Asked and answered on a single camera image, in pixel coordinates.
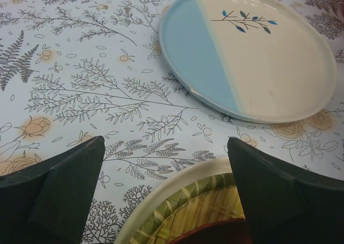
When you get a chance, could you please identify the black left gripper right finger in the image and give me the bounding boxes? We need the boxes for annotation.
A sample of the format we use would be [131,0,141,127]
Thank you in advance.
[227,137,343,243]

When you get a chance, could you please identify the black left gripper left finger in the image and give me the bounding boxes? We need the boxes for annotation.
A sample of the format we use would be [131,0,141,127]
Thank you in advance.
[1,136,105,243]

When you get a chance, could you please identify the red round plate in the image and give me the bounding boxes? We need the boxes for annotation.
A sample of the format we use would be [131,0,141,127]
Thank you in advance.
[170,218,253,244]

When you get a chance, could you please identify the cream large plate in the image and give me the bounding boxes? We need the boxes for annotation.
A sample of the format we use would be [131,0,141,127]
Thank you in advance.
[114,157,232,243]

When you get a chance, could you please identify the floral table mat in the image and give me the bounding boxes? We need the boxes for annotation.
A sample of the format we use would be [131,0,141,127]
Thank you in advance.
[1,0,343,243]

